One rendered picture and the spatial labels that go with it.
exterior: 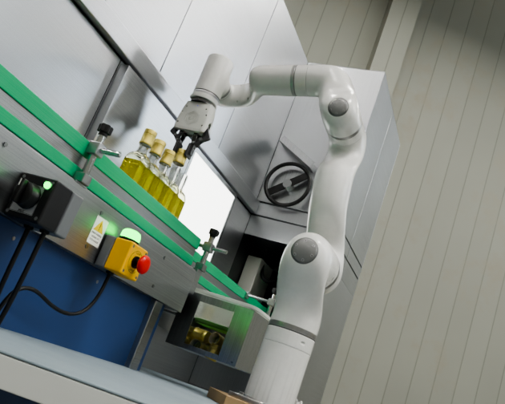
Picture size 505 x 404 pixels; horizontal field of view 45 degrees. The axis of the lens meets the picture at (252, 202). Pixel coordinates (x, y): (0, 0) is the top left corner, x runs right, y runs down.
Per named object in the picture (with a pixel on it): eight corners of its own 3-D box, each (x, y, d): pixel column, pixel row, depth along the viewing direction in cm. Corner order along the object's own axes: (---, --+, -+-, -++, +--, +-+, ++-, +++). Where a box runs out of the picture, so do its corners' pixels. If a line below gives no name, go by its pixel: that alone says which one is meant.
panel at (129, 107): (200, 272, 237) (231, 193, 247) (207, 274, 236) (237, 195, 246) (68, 172, 159) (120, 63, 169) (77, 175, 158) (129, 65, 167)
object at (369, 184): (285, 277, 327) (336, 133, 352) (353, 296, 312) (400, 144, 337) (244, 232, 266) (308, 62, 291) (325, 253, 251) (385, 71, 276)
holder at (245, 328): (174, 346, 186) (192, 298, 191) (254, 375, 175) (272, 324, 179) (148, 335, 171) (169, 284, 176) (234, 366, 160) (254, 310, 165)
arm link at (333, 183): (281, 278, 149) (296, 295, 164) (329, 287, 145) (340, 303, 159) (324, 101, 165) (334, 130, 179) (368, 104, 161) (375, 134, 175)
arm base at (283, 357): (296, 419, 153) (319, 348, 158) (311, 427, 135) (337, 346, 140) (224, 392, 153) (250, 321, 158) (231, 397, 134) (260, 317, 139)
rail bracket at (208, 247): (169, 262, 177) (185, 223, 180) (220, 277, 170) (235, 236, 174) (164, 259, 174) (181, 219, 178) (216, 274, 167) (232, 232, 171)
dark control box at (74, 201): (30, 232, 109) (50, 190, 111) (64, 242, 106) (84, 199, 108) (-1, 215, 102) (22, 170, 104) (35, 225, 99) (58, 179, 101)
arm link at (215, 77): (200, 103, 190) (189, 86, 182) (215, 67, 194) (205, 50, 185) (224, 107, 187) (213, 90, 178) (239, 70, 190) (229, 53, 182)
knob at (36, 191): (14, 206, 102) (0, 198, 99) (26, 182, 103) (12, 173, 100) (34, 212, 100) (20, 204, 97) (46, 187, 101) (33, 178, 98)
